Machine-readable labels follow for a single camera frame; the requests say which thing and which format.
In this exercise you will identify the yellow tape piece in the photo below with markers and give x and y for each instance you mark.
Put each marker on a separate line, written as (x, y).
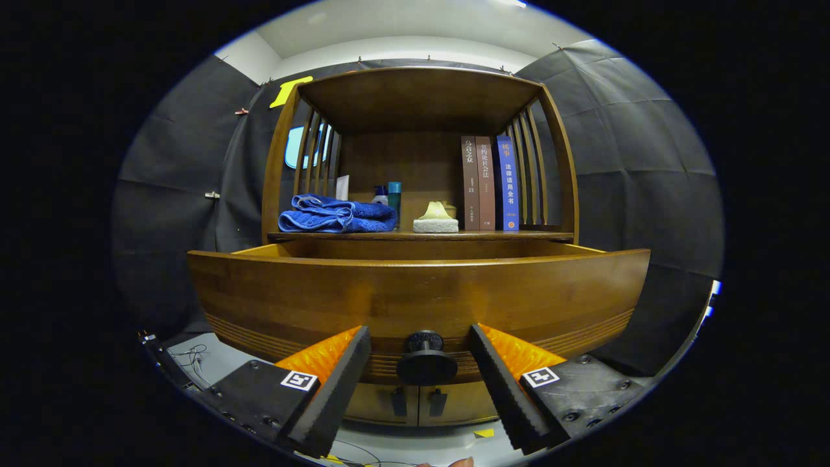
(483, 432)

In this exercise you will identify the black backdrop cloth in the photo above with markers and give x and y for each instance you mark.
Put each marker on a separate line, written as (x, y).
(635, 162)

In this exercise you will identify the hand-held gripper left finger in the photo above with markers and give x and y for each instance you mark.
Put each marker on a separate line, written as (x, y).
(337, 389)

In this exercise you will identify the blue towel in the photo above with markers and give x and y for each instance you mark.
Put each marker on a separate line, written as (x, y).
(337, 217)

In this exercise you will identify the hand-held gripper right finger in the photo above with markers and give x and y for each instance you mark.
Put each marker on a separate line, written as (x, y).
(502, 389)

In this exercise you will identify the wooden cabinet door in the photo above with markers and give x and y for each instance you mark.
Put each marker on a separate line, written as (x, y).
(382, 405)
(460, 402)

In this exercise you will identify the yellow-green brush with white base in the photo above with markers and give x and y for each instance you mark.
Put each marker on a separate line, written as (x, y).
(436, 217)

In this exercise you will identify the wooden countertop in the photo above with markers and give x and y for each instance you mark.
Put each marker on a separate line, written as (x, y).
(389, 237)

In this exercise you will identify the dark brown book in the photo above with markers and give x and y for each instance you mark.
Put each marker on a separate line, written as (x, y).
(469, 188)

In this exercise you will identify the white bottle with blue cap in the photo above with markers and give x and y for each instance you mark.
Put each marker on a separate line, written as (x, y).
(380, 198)

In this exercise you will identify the teal bottle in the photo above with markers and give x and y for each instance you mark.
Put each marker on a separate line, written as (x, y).
(395, 194)

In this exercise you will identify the blue book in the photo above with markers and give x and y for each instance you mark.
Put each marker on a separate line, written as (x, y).
(508, 188)

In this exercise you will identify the wooden drawer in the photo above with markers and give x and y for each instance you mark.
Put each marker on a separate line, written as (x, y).
(421, 292)

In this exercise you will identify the light brown book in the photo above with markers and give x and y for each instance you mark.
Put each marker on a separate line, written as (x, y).
(485, 188)

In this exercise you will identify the white paper sheet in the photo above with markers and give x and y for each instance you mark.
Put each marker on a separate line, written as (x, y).
(342, 188)

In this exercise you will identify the wooden cabinet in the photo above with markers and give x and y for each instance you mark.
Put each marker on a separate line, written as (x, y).
(415, 104)

